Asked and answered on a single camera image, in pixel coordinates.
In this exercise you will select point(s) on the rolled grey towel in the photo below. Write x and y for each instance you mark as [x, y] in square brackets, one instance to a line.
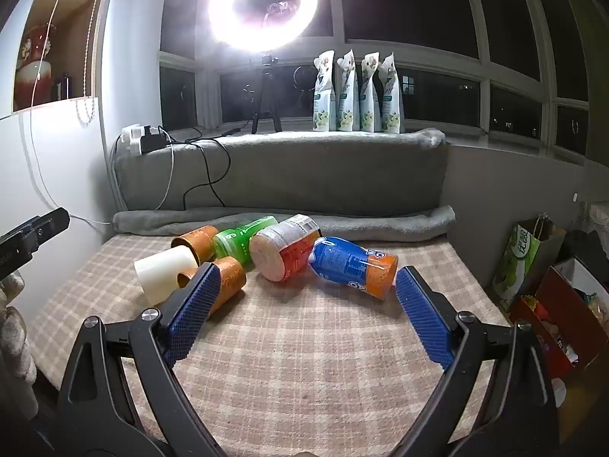
[380, 226]

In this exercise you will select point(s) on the red cup with white label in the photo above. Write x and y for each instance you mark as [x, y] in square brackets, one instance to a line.
[271, 254]

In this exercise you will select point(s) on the black charger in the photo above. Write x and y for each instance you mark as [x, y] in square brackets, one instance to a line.
[153, 143]

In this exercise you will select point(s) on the brown paper cup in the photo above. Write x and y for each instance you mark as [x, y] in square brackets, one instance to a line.
[202, 243]
[231, 278]

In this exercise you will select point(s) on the red patterned vase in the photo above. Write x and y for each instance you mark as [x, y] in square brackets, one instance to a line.
[33, 71]

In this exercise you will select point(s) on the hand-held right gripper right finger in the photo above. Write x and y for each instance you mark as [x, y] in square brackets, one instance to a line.
[423, 316]

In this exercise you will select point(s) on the red box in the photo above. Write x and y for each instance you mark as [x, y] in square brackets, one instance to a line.
[566, 304]

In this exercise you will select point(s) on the green cup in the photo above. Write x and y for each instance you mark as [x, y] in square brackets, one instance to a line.
[238, 243]

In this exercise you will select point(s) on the dark small bottle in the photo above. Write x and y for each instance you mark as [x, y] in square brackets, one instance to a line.
[64, 88]

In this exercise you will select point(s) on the beige plaid blanket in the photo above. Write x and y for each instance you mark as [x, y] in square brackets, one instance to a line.
[304, 371]

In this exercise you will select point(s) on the beige fleece cloth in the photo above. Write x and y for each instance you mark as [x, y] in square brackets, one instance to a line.
[14, 342]

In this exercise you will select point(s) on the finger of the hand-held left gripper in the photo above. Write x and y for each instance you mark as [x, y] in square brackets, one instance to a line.
[38, 235]

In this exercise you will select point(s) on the blue and orange cup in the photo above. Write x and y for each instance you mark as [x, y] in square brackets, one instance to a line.
[347, 263]

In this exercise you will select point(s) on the white power strip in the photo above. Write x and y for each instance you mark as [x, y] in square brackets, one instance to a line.
[131, 139]

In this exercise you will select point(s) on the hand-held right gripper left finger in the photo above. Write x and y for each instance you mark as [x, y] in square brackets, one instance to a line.
[190, 316]

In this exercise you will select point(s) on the wooden wall shelf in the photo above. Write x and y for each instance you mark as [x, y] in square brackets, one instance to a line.
[71, 33]

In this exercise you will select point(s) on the cardboard box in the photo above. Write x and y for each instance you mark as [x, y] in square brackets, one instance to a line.
[578, 404]

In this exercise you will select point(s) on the green paper bag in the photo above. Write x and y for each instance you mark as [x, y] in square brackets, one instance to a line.
[521, 257]

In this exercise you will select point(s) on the black tripod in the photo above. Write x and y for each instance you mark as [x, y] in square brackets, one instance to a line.
[267, 78]

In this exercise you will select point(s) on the dark cloth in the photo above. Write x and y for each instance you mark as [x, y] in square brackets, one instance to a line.
[587, 250]

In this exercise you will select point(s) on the white green standing pouch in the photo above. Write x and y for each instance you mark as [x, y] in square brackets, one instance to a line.
[324, 100]
[391, 102]
[369, 102]
[346, 100]

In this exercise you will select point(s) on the grey blanket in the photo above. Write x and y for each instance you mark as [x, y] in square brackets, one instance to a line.
[309, 171]

